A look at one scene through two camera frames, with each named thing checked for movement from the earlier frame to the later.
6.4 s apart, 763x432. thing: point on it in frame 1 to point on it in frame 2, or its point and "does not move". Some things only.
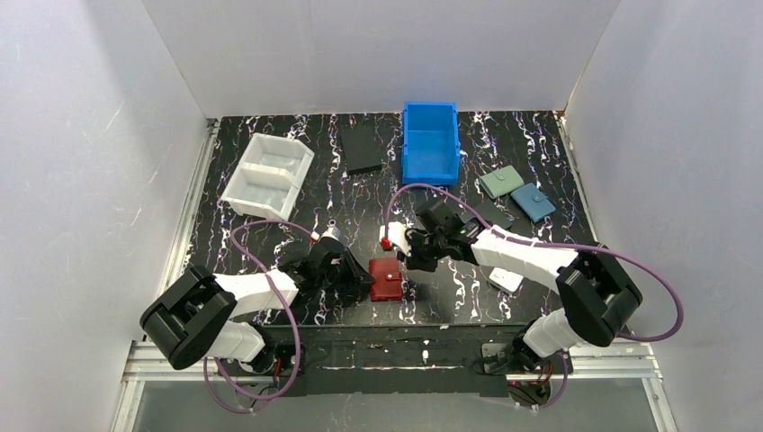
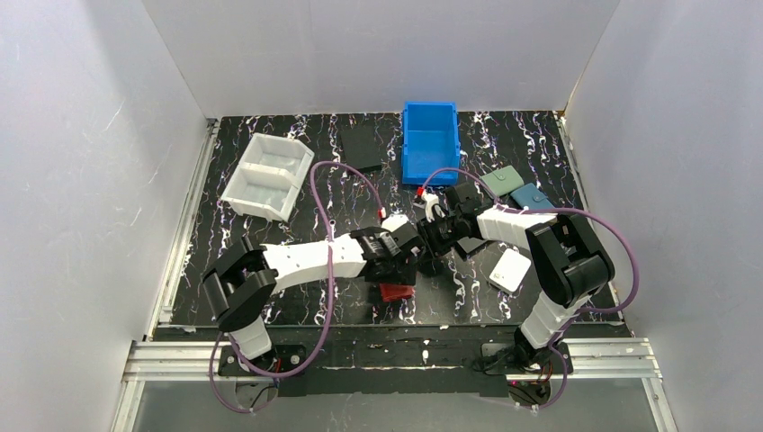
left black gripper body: (350, 276) to (408, 254)
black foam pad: (361, 148) does not move
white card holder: (505, 280) does not move
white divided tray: (271, 169) does not move
